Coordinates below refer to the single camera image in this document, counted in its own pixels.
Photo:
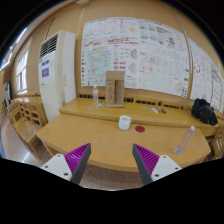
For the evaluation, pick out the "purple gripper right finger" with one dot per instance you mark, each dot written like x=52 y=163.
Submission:
x=151 y=166

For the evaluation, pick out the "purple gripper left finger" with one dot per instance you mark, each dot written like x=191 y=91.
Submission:
x=70 y=166

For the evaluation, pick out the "clear plastic water bottle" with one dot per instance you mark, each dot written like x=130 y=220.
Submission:
x=186 y=139

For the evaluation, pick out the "red round coaster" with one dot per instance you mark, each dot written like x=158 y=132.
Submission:
x=140 y=129

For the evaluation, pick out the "white ceramic mug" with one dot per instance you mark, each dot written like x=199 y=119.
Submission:
x=124 y=122

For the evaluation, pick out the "small items on far table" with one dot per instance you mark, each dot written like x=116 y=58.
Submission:
x=155 y=110

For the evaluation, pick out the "wooden chair left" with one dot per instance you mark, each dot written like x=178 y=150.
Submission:
x=28 y=117

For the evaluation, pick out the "wooden chair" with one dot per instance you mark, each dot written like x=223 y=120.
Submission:
x=28 y=117
x=217 y=144

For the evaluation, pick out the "wooden chair right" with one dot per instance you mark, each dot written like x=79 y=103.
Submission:
x=217 y=144

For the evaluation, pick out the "black backpack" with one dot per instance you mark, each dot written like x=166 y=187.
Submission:
x=202 y=111

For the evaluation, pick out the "clear bottle red label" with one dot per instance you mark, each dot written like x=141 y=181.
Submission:
x=95 y=94

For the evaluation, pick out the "brown cardboard box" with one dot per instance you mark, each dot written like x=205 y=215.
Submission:
x=114 y=89

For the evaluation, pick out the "white standing air conditioner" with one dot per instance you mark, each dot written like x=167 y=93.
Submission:
x=56 y=72

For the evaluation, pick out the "right wall poster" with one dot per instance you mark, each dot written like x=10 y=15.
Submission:
x=207 y=81

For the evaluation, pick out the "large wall poster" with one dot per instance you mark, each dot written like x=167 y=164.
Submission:
x=153 y=56

